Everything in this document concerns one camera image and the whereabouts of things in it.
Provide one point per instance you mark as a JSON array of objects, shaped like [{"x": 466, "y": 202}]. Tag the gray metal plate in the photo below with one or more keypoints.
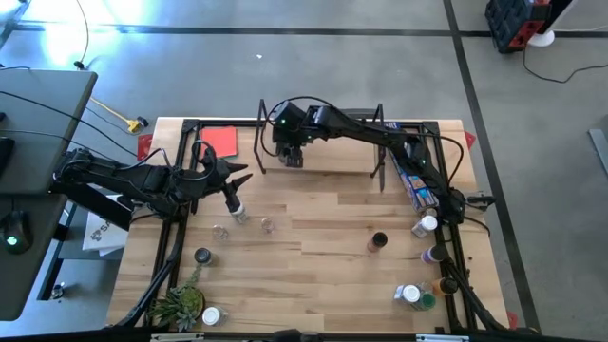
[{"x": 363, "y": 113}]

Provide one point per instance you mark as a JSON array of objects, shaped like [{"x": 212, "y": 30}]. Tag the potted succulent plant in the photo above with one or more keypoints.
[{"x": 183, "y": 304}]

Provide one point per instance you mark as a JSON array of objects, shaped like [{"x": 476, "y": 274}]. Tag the gray metal bar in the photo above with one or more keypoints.
[{"x": 601, "y": 147}]

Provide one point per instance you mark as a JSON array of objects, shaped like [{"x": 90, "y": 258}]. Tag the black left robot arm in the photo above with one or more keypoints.
[{"x": 142, "y": 183}]

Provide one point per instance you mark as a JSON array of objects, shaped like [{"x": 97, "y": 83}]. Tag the blue plastic wrap box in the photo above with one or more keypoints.
[{"x": 415, "y": 187}]

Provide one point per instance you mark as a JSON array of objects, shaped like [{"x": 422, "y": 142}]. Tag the large gray desk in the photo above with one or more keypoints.
[{"x": 43, "y": 119}]

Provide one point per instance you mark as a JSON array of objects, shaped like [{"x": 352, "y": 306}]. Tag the black-lid jar brown spice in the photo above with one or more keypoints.
[{"x": 378, "y": 239}]

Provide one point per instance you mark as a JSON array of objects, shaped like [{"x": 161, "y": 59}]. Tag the black-lid jar orange spice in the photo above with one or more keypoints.
[{"x": 448, "y": 285}]

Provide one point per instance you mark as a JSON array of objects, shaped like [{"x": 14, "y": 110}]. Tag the black floor beam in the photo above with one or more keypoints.
[{"x": 104, "y": 211}]

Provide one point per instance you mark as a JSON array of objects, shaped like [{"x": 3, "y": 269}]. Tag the black red tool case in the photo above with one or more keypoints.
[{"x": 510, "y": 21}]

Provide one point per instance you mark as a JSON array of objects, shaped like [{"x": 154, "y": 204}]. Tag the red notebook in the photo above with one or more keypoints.
[{"x": 221, "y": 140}]

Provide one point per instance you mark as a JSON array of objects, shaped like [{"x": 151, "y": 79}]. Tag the silver metal bracket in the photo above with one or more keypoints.
[
  {"x": 178, "y": 338},
  {"x": 442, "y": 338}
]

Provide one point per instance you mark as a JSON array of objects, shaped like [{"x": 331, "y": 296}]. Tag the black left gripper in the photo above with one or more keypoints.
[{"x": 211, "y": 178}]

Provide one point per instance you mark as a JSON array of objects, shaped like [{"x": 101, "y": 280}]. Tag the black keyboard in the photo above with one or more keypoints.
[{"x": 5, "y": 157}]

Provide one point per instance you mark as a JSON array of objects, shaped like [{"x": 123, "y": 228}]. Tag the white printed box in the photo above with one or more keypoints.
[{"x": 102, "y": 235}]

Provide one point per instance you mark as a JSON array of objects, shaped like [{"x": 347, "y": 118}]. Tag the white stand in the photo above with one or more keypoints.
[{"x": 541, "y": 39}]

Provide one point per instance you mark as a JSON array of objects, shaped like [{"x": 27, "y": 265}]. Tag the small metal caster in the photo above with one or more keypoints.
[{"x": 57, "y": 290}]

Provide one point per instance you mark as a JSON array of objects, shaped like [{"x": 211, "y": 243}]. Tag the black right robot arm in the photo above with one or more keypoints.
[{"x": 380, "y": 135}]

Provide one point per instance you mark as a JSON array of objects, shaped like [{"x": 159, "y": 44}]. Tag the red corner pad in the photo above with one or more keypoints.
[
  {"x": 145, "y": 147},
  {"x": 469, "y": 139},
  {"x": 511, "y": 319}
]

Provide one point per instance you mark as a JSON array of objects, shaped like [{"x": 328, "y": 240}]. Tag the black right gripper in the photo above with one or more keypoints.
[{"x": 287, "y": 126}]

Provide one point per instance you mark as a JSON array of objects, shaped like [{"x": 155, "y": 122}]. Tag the black-lid jar yellow label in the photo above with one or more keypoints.
[{"x": 203, "y": 256}]

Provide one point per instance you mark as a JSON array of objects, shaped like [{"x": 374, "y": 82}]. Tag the black computer mouse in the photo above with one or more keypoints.
[{"x": 14, "y": 228}]

